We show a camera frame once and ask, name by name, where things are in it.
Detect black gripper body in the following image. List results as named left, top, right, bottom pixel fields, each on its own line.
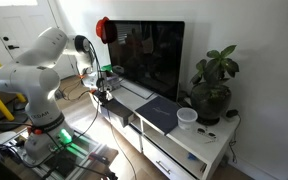
left=96, top=78, right=112, bottom=100

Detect robot base platform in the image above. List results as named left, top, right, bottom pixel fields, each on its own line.
left=0, top=130, right=117, bottom=180

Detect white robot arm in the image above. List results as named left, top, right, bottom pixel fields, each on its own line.
left=0, top=27, right=94, bottom=162

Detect green object behind box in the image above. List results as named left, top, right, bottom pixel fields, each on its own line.
left=101, top=64, right=112, bottom=72

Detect white tv stand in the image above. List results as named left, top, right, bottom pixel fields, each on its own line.
left=91, top=78, right=237, bottom=180

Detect dark blue flat book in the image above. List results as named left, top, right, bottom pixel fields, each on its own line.
left=136, top=96, right=180, bottom=134

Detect black flat screen tv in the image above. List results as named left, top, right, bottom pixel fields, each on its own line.
left=104, top=20, right=185, bottom=101

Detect red round cap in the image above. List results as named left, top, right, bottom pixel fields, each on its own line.
left=96, top=16, right=109, bottom=44

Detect clear plastic cup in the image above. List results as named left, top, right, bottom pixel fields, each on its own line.
left=177, top=107, right=198, bottom=130

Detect black sunglasses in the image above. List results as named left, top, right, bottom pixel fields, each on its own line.
left=197, top=128, right=216, bottom=139

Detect green potted plant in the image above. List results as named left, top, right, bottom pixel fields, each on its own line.
left=190, top=45, right=239, bottom=126

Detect white door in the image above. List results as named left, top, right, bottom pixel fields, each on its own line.
left=0, top=0, right=77, bottom=81

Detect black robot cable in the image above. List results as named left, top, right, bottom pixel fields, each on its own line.
left=58, top=39, right=138, bottom=180

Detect black power adapter with cable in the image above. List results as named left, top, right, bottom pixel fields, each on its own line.
left=226, top=109, right=241, bottom=163

